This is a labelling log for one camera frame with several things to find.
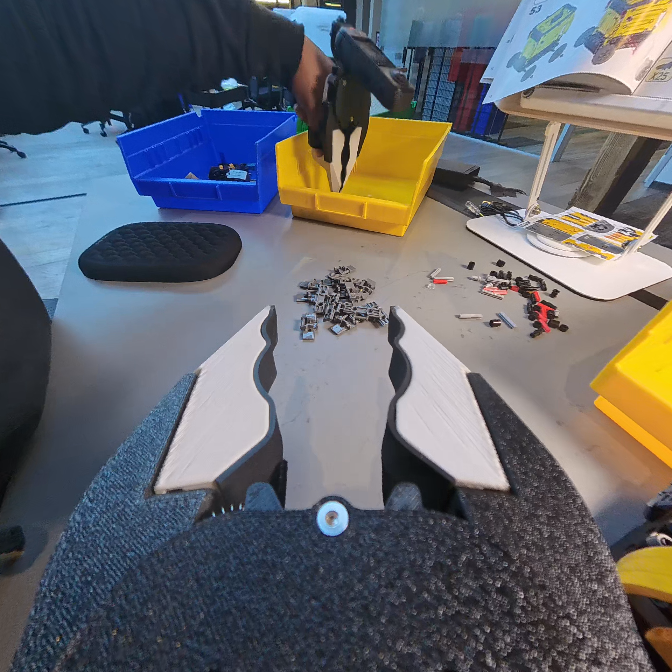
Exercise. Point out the storage shelving with bins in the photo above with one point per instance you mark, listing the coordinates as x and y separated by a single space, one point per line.
451 73

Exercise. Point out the person's left forearm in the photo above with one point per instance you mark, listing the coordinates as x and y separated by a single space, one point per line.
131 57

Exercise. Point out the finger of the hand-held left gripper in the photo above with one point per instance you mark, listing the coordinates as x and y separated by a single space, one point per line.
353 152
337 157

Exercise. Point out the pile of grey track links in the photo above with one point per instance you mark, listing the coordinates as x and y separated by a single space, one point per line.
341 302

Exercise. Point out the blue plastic bin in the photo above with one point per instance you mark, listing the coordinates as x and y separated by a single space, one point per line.
168 152

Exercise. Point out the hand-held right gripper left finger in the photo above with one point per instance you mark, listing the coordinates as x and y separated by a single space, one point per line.
220 414

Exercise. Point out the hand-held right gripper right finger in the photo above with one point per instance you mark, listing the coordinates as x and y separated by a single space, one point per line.
446 414

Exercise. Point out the black yellow toy part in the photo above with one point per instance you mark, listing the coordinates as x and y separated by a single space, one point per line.
231 173

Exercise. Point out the person's left hand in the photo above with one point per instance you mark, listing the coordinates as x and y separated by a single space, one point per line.
312 84

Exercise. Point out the black power adapter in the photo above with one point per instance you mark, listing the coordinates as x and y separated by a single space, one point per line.
456 177

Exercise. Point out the white book stand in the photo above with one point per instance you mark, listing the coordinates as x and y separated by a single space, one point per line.
593 275

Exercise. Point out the grey desk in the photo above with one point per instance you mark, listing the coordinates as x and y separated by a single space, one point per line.
157 341

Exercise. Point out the instruction booklet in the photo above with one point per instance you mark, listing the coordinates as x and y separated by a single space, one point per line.
567 47

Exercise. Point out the pile of small black red pins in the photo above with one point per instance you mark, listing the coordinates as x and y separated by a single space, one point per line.
535 309

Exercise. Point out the sticker sheet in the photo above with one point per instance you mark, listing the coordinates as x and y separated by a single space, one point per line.
588 233

